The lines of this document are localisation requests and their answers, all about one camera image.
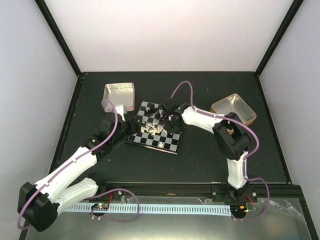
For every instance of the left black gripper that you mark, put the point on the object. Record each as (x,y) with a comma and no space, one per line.
(133,125)

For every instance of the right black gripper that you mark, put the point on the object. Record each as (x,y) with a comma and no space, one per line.
(170,129)

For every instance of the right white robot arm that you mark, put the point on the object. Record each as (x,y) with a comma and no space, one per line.
(231,135)

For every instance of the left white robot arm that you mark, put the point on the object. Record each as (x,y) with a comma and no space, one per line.
(40,203)

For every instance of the pile of white chess pieces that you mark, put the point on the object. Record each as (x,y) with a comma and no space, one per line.
(152,129)

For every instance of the pile of black chess pieces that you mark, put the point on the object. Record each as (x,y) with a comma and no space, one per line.
(158,112)

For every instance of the small circuit board left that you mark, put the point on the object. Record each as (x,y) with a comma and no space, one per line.
(100,207)

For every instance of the small circuit board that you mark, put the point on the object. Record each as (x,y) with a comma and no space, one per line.
(242,208)
(100,207)

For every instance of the small circuit board right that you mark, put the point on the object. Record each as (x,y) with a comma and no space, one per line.
(242,208)

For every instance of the black and silver chessboard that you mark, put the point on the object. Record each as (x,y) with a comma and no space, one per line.
(171,141)

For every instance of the pink square tin box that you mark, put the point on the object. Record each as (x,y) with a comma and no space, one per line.
(119,94)

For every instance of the gold rectangular tin lid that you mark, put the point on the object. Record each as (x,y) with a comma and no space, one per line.
(234,103)

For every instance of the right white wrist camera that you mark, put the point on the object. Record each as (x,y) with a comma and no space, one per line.
(169,106)

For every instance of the pale blue cable duct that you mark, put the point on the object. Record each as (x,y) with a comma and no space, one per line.
(167,209)

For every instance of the black mounting rail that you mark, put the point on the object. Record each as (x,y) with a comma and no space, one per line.
(218,192)

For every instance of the black frame post left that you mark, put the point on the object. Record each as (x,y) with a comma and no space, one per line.
(46,13)

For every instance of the black frame post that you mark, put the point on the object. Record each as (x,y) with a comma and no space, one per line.
(283,27)
(46,13)

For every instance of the black frame post right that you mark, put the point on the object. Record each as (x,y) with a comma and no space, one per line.
(283,27)

